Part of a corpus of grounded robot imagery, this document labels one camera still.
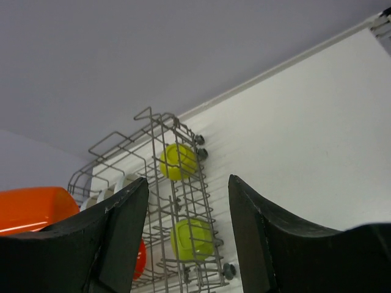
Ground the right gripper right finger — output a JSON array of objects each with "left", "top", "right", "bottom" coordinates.
[{"left": 228, "top": 175, "right": 390, "bottom": 292}]

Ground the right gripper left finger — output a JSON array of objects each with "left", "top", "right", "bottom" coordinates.
[{"left": 1, "top": 177, "right": 149, "bottom": 292}]

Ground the orange round plastic bowl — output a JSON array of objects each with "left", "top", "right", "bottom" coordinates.
[{"left": 133, "top": 239, "right": 147, "bottom": 281}]

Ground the white round bowl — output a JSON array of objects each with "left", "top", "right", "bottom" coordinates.
[
  {"left": 114, "top": 174, "right": 138, "bottom": 194},
  {"left": 97, "top": 186, "right": 115, "bottom": 203},
  {"left": 80, "top": 197, "right": 97, "bottom": 211}
]

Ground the orange square plastic bowl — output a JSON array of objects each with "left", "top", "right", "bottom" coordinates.
[{"left": 1, "top": 186, "right": 79, "bottom": 236}]

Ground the white square bowl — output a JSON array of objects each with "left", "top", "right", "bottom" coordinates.
[{"left": 170, "top": 218, "right": 214, "bottom": 261}]

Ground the grey wire dish rack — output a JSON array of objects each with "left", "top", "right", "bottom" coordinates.
[{"left": 67, "top": 107, "right": 236, "bottom": 292}]

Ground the green plastic bowl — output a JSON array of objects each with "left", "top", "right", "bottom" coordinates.
[{"left": 159, "top": 143, "right": 198, "bottom": 181}]

